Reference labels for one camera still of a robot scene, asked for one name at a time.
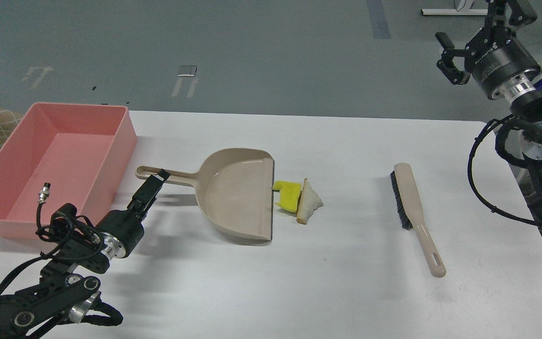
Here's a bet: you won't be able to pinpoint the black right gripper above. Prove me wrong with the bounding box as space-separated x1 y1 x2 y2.
435 0 541 100

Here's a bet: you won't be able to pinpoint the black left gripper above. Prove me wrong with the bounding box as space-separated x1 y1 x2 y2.
97 169 170 259

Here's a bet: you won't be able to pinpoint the beige plastic dustpan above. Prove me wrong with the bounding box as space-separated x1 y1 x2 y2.
135 148 275 242

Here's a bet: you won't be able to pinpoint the yellow sponge piece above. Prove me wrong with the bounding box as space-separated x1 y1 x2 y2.
272 180 303 214

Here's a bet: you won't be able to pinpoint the beige hand brush black bristles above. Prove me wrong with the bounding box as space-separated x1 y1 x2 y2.
390 162 446 278

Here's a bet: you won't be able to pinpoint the white bread slice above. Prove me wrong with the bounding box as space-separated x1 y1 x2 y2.
296 178 324 225

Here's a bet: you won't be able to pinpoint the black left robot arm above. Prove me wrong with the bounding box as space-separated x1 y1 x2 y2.
0 169 170 339

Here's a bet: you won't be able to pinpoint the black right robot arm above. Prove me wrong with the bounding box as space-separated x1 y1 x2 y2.
435 0 542 227

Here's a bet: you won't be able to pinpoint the pink plastic bin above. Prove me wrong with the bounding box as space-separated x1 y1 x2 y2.
0 103 137 240

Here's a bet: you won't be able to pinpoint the white table leg base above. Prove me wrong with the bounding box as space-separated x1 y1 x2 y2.
420 0 495 17

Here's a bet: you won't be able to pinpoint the grey floor plate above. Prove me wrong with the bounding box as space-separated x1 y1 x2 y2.
177 65 198 77

